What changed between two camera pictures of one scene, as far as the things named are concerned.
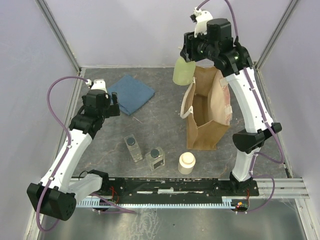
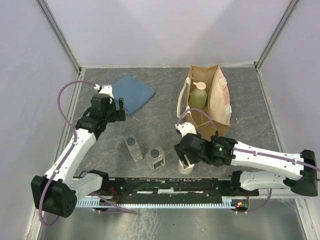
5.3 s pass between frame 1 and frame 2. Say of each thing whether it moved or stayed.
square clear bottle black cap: stayed
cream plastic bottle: stayed
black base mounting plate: stayed
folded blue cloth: stayed
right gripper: moved
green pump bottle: moved
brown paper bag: stayed
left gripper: moved
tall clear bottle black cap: stayed
